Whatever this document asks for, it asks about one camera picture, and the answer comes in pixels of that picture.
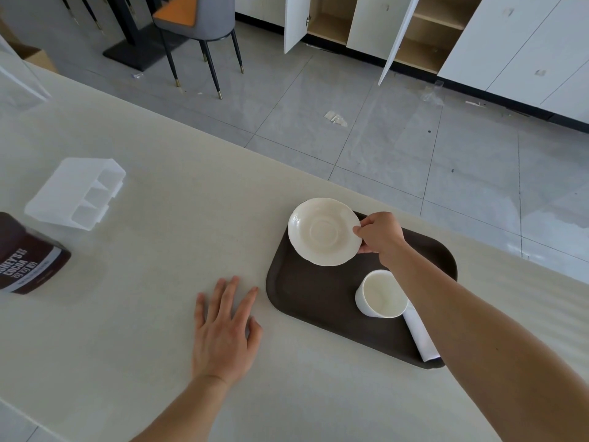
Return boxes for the person's left hand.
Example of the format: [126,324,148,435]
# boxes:
[192,276,264,388]

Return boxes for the person's right hand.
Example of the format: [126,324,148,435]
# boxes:
[353,211,410,268]

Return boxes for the white ceramic saucer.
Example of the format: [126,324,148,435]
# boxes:
[288,198,363,267]

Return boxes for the person's right forearm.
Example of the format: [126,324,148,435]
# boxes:
[378,243,589,442]

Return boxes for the person's left forearm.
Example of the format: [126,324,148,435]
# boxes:
[130,375,232,442]

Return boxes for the white ceramic cup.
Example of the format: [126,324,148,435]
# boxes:
[355,270,410,320]

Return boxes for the dark brown serving tray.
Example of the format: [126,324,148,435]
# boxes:
[266,211,459,371]

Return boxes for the white folded napkin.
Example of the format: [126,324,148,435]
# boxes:
[403,303,441,363]

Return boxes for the clear plastic wrap scrap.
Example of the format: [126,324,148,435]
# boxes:
[420,80,445,107]

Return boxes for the translucent plastic compartment organiser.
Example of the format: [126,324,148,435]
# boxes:
[24,157,127,232]

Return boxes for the brown cocoa powder pouch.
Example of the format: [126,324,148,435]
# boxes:
[0,212,72,295]

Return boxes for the white cabinet door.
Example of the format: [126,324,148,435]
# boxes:
[378,0,422,86]
[283,0,324,55]

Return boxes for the white floor cabinet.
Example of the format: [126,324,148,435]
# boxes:
[235,0,589,134]

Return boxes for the grey chair with orange seat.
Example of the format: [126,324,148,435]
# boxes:
[152,0,245,100]

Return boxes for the clear plastic container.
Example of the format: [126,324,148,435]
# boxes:
[0,34,52,116]

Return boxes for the brown cardboard box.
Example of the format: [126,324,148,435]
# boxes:
[0,22,59,75]

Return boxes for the black chair legs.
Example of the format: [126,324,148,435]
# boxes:
[59,0,106,31]

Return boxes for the black table pedestal base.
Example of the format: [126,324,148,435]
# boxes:
[102,0,186,72]

